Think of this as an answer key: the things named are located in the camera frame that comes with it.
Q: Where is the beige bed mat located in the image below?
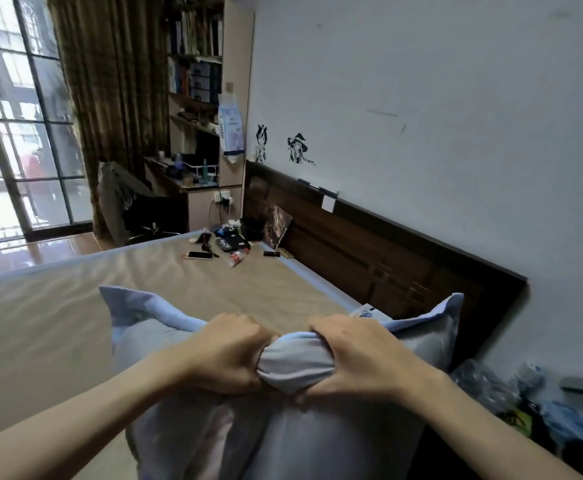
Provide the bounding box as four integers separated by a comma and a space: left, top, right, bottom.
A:
0, 230, 392, 480

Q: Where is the blue white box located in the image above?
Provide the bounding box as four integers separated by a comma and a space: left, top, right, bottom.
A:
349, 304, 392, 323

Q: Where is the person's left hand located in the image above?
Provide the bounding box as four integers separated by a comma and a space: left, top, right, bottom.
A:
185, 313, 278, 396

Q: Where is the beige bookshelf desk unit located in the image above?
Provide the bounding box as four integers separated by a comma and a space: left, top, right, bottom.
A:
144, 0, 255, 233

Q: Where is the dark wooden headboard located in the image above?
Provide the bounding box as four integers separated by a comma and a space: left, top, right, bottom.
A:
241, 160, 528, 370

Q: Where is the person's left forearm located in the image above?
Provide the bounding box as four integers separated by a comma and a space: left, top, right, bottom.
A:
0, 345, 197, 480

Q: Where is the white blue hanging bag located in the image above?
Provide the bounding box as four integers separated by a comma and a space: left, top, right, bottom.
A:
217, 94, 245, 164

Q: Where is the brown curtain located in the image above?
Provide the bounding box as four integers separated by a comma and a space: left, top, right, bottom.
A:
46, 0, 172, 238

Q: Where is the row of books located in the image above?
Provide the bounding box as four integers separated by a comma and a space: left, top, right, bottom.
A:
166, 10, 223, 58

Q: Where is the person's right hand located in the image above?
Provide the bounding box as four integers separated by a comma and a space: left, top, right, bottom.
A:
296, 314, 433, 406

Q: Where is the pile of black items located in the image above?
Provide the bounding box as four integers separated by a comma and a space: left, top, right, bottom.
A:
214, 226, 252, 253

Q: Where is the light blue pillow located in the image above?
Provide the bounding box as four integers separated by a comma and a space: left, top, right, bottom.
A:
99, 286, 465, 480

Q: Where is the clear plastic bag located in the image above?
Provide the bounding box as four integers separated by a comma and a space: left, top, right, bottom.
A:
451, 359, 522, 415

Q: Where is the black office chair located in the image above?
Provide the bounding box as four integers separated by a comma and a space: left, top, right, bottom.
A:
99, 162, 189, 245

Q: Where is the person's right forearm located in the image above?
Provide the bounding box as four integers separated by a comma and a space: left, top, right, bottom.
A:
397, 369, 583, 480

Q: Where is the dark picture board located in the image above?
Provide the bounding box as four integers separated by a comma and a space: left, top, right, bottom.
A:
263, 205, 294, 251

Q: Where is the grey jacket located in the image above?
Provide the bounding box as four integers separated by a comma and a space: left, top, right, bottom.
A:
97, 161, 152, 245

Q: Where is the glass balcony door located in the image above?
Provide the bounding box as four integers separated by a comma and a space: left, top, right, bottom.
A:
0, 0, 94, 245

